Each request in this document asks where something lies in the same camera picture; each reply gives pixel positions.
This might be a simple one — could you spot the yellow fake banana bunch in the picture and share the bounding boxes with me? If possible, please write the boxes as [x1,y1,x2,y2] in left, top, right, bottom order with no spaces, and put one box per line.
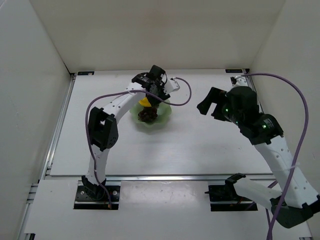
[138,97,152,108]

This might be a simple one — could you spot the dark red fake grapes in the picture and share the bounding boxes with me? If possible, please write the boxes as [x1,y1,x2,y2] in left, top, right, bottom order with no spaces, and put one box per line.
[138,107,158,123]

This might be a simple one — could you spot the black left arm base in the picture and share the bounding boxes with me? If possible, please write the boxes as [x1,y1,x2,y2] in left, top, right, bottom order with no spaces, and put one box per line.
[73,182,121,211]

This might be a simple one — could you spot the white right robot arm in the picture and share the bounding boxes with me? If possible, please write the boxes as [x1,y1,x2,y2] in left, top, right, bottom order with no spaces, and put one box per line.
[197,86,320,229]

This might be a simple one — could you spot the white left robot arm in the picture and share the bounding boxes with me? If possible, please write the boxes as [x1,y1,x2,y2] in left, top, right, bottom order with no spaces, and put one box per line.
[81,65,179,203]

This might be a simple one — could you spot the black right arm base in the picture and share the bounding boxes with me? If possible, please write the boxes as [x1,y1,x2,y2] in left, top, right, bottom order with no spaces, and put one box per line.
[205,185,258,212]

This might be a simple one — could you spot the green scalloped fruit bowl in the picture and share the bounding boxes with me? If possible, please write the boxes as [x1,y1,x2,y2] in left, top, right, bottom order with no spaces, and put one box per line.
[129,97,172,128]

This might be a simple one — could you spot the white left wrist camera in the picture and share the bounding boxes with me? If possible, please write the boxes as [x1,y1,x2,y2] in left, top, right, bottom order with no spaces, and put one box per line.
[163,79,180,95]

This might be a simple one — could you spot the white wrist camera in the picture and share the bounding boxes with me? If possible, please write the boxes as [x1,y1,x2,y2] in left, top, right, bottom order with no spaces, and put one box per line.
[230,75,249,88]
[163,79,180,95]

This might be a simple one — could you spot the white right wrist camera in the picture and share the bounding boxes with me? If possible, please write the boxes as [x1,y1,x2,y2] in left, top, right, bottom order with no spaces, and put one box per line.
[230,75,249,88]

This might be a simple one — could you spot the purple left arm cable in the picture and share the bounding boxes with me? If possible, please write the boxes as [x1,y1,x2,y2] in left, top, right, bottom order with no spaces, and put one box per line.
[85,76,193,210]

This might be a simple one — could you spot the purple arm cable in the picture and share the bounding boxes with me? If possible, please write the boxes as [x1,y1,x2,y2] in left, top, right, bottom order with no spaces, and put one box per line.
[85,76,193,210]
[241,72,308,240]

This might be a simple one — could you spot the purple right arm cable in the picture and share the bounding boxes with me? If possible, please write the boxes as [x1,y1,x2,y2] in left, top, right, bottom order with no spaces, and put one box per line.
[241,72,308,240]

